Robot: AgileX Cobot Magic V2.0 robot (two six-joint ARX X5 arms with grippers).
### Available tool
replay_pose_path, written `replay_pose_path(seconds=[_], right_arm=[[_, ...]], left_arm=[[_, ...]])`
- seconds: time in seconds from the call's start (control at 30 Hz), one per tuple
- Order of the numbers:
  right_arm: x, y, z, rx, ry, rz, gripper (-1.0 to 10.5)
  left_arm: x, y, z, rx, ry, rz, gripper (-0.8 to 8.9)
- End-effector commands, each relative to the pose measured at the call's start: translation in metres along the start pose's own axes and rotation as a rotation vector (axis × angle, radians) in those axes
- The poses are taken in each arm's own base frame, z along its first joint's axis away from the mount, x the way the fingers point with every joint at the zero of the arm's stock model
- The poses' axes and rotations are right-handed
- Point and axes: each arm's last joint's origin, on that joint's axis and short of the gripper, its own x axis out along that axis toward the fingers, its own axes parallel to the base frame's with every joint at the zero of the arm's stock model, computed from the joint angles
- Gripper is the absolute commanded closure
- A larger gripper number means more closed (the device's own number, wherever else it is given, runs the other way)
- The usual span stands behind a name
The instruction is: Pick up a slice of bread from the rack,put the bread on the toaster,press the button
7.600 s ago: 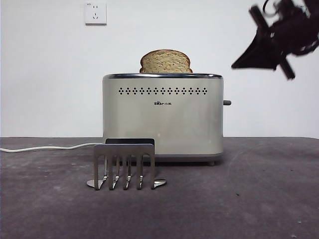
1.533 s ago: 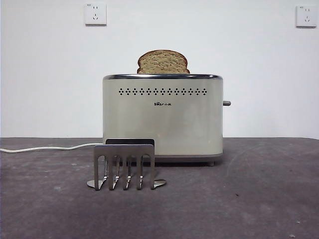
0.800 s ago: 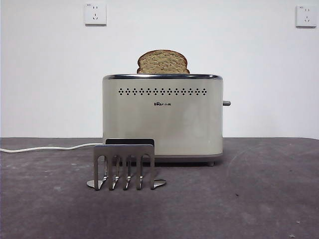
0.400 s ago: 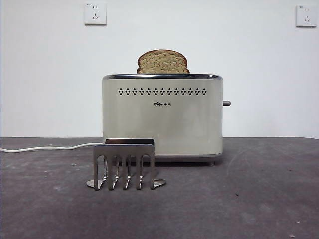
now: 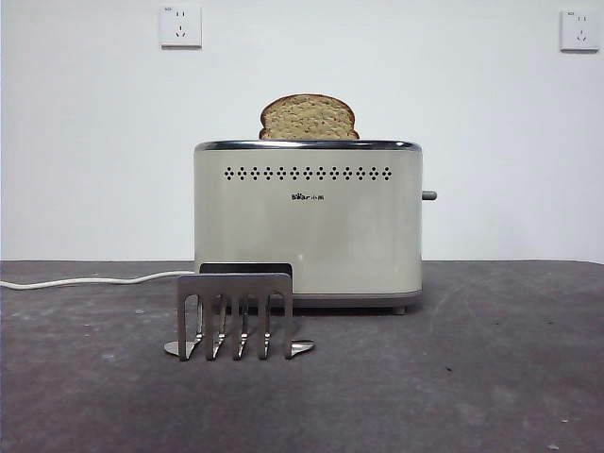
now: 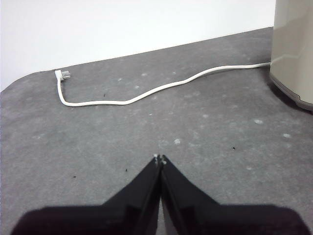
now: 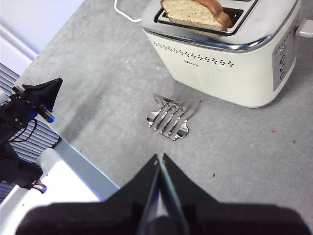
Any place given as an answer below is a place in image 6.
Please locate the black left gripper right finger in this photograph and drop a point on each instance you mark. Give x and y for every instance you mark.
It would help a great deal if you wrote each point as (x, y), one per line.
(203, 219)

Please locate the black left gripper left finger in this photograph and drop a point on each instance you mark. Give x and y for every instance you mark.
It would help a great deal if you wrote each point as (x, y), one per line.
(117, 218)

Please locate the beige two-slot toaster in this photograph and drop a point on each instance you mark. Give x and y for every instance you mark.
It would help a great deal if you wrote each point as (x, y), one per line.
(293, 49)

